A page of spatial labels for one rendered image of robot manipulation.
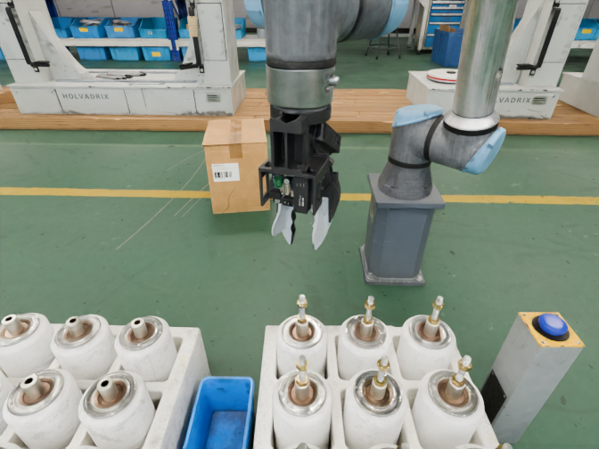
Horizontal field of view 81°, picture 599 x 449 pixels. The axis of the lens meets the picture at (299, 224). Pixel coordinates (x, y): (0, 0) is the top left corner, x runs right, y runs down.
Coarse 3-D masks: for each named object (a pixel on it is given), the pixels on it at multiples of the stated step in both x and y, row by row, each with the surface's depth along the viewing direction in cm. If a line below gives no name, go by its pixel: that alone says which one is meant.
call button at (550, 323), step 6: (540, 318) 58; (546, 318) 58; (552, 318) 58; (558, 318) 58; (540, 324) 57; (546, 324) 57; (552, 324) 57; (558, 324) 57; (564, 324) 57; (546, 330) 56; (552, 330) 56; (558, 330) 56; (564, 330) 56
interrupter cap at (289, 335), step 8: (288, 320) 67; (312, 320) 67; (288, 328) 65; (312, 328) 66; (320, 328) 65; (288, 336) 64; (296, 336) 64; (312, 336) 64; (320, 336) 64; (288, 344) 63; (296, 344) 63; (304, 344) 63; (312, 344) 62
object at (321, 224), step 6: (324, 198) 47; (324, 204) 48; (312, 210) 49; (318, 210) 47; (324, 210) 48; (318, 216) 47; (324, 216) 49; (318, 222) 47; (324, 222) 49; (318, 228) 48; (324, 228) 50; (312, 234) 46; (318, 234) 48; (324, 234) 50; (312, 240) 46; (318, 240) 48; (318, 246) 52
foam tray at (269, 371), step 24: (336, 336) 73; (264, 360) 68; (336, 360) 68; (456, 360) 68; (264, 384) 64; (336, 384) 64; (408, 384) 64; (264, 408) 60; (336, 408) 60; (408, 408) 60; (264, 432) 57; (336, 432) 57; (408, 432) 57; (480, 432) 57
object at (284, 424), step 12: (288, 372) 58; (276, 384) 57; (324, 384) 57; (276, 396) 55; (276, 408) 54; (324, 408) 53; (276, 420) 55; (288, 420) 52; (300, 420) 52; (312, 420) 52; (324, 420) 54; (276, 432) 57; (288, 432) 54; (300, 432) 53; (312, 432) 53; (324, 432) 56; (276, 444) 61; (288, 444) 56; (312, 444) 55; (324, 444) 58
